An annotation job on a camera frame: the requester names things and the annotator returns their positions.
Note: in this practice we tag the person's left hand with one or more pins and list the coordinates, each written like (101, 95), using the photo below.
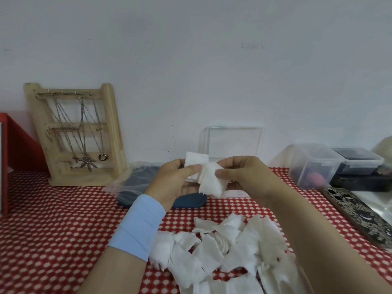
(170, 183)

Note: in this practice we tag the person's right hand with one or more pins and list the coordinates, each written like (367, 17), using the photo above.
(257, 177)

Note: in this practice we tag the clear cotton pad box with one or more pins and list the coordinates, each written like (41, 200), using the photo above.
(235, 140)

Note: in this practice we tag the clear plastic bag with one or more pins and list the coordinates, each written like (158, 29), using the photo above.
(122, 186)

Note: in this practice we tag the pile of white cotton pads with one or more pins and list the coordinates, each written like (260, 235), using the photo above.
(208, 251)

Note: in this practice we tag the person's right forearm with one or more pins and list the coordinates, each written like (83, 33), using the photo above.
(327, 241)

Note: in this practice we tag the person's left forearm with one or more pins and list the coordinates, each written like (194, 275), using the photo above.
(113, 272)

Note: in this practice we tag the black tray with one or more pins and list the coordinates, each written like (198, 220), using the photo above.
(361, 183)

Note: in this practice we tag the dark blue pouch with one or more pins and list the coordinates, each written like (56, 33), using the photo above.
(190, 202)

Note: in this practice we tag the light blue wristband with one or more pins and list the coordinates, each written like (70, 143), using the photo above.
(137, 228)

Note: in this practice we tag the pink makeup sponge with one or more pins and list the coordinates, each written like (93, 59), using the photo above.
(315, 179)

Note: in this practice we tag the clear lidded plastic container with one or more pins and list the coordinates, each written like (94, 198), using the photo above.
(315, 156)

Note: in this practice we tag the wooden jewelry stand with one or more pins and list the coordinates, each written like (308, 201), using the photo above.
(115, 128)

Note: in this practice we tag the clear container with black contents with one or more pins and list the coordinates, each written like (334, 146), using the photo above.
(358, 159)

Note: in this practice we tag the phone with patterned case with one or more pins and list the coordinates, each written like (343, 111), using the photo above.
(358, 214)

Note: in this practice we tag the red checkered tablecloth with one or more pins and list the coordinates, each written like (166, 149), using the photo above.
(61, 229)

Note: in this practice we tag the beige plastic tub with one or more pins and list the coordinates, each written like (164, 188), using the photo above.
(382, 150)

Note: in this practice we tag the red framed mirror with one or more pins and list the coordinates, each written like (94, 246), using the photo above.
(21, 150)

